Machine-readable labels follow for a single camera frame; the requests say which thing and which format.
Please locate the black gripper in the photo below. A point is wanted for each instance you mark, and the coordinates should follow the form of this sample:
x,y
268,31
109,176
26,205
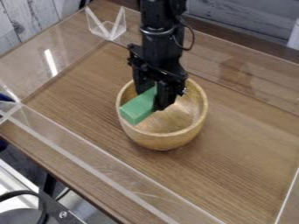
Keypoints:
x,y
154,62

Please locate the clear acrylic enclosure wall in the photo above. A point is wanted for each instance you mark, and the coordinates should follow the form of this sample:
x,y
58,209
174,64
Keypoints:
x,y
230,171

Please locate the clear acrylic corner bracket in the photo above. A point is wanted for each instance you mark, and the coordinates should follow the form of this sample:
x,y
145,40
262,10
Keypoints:
x,y
108,30

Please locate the black table leg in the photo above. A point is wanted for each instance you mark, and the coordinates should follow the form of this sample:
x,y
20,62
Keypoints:
x,y
49,184

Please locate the green rectangular block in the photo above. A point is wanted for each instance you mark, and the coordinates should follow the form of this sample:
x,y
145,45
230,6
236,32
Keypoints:
x,y
138,108

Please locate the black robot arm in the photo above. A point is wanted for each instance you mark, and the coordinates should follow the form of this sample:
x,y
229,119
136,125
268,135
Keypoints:
x,y
160,15

